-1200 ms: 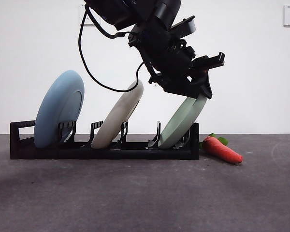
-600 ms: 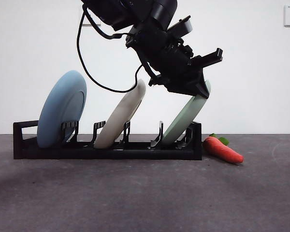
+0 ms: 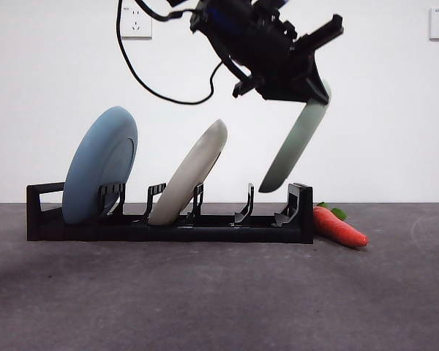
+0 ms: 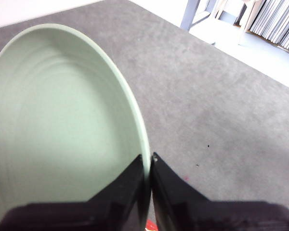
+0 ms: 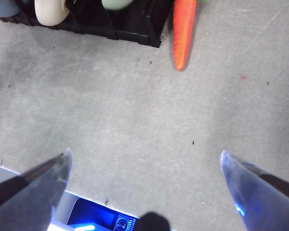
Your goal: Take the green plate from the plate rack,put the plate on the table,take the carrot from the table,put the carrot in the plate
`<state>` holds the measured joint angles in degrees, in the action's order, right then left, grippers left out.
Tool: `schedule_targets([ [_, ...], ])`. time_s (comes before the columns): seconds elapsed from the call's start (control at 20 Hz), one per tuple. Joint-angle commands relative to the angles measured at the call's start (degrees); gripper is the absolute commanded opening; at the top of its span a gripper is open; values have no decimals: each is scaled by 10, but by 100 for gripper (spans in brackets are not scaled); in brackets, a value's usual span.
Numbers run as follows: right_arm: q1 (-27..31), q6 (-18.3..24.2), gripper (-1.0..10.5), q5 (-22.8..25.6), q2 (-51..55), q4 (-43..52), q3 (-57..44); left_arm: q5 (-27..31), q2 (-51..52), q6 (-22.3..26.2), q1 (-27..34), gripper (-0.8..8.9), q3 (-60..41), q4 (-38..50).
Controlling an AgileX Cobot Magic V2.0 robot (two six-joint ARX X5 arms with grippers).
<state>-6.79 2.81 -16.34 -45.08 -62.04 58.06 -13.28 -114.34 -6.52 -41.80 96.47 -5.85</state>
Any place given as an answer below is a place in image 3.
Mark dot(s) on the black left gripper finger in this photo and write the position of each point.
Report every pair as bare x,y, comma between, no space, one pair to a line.
316,91
285,91

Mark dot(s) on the green plate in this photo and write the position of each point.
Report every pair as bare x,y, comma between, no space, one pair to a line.
296,146

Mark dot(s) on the orange carrot with green leaves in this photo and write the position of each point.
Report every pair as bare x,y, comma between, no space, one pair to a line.
338,228

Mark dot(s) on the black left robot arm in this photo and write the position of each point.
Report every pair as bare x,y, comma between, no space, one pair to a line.
248,36

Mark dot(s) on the cream white plate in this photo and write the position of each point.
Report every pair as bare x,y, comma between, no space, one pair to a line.
190,172

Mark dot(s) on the black plate rack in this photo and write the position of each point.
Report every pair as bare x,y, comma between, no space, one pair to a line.
168,234

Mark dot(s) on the blue plate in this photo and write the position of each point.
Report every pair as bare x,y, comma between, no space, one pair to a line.
91,164

